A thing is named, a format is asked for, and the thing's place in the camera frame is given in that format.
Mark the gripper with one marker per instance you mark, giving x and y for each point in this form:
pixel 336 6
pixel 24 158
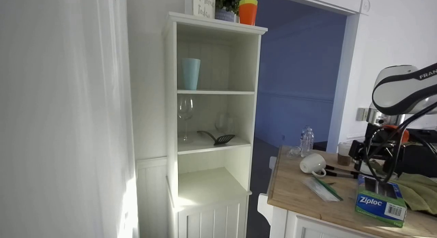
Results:
pixel 379 142

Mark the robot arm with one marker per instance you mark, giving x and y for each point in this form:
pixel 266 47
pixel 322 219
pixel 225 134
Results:
pixel 399 91

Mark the light blue plastic cup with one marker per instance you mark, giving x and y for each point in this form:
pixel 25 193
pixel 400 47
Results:
pixel 191 74

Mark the jar with brown contents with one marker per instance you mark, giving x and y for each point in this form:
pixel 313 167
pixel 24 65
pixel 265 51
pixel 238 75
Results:
pixel 344 156

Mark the black bag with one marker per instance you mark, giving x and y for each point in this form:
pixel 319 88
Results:
pixel 418 159

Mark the blue and green bag box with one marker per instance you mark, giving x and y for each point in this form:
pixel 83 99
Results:
pixel 379 204

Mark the green cloth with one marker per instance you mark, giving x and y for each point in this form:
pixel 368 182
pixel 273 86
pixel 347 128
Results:
pixel 418 193

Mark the white mug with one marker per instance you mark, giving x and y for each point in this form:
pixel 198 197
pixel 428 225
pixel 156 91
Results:
pixel 311 163

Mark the clear plastic water bottle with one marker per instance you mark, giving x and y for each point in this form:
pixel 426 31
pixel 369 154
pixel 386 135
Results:
pixel 307 139

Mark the clear plastic zip bag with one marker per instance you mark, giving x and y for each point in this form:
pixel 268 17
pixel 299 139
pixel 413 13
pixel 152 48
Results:
pixel 322 189

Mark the clear drinking glass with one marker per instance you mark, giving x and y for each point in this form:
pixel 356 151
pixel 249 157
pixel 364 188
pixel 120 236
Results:
pixel 294 152

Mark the black slotted spatula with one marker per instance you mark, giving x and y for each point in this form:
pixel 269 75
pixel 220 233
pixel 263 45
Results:
pixel 223 139

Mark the white shelf cabinet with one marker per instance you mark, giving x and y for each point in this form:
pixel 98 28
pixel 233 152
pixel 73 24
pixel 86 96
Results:
pixel 211 197

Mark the stack of orange green cups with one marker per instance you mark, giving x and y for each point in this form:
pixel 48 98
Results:
pixel 248 13

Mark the wine glass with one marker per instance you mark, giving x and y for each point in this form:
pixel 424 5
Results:
pixel 185 110

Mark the potted green plant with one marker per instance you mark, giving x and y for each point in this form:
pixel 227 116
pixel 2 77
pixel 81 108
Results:
pixel 228 0

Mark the white sign with lettering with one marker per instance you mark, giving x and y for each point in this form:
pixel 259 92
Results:
pixel 204 5

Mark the white curtain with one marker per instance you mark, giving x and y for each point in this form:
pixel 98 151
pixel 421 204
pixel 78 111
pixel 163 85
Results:
pixel 65 115

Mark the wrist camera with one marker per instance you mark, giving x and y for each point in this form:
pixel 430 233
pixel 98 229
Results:
pixel 356 150

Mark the round white wall sensor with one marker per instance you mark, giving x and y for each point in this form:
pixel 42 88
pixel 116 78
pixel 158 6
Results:
pixel 366 5

